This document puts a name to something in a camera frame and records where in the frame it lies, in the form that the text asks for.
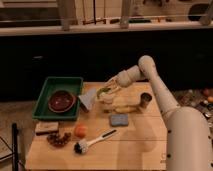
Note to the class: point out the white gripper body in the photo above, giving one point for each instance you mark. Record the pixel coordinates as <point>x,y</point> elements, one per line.
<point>115,84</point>

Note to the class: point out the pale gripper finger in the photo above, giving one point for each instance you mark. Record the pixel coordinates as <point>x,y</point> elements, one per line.
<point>107,85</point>
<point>110,92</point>

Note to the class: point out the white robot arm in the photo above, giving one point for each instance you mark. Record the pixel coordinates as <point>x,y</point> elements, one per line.
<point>189,146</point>

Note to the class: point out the small metal cup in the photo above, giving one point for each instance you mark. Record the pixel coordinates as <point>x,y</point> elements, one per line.
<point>145,99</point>

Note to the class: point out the grey folded cloth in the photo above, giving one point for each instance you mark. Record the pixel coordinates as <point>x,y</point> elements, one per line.
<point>88,98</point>

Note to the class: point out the yellow banana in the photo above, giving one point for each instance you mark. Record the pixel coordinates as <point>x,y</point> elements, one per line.
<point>125,109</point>

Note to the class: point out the blue sponge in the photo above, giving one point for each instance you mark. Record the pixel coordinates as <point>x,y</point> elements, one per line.
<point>118,120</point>

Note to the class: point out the orange tomato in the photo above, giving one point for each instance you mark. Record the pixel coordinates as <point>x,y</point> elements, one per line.
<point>80,131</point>

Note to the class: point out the brown wooden bowl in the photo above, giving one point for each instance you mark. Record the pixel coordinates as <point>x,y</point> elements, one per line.
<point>61,101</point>

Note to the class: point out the green plastic tray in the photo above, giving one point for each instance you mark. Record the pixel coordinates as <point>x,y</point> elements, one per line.
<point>52,84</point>

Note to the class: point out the white dish brush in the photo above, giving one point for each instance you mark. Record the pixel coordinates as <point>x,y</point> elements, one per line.
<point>82,146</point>

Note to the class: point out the dark red grape bunch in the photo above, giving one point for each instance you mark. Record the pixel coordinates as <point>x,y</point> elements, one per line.
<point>56,140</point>

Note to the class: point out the small wooden block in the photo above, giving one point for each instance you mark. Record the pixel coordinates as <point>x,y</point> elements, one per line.
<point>46,127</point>

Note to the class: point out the black chair frame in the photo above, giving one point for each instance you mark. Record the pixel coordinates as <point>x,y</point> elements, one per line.
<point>13,148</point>

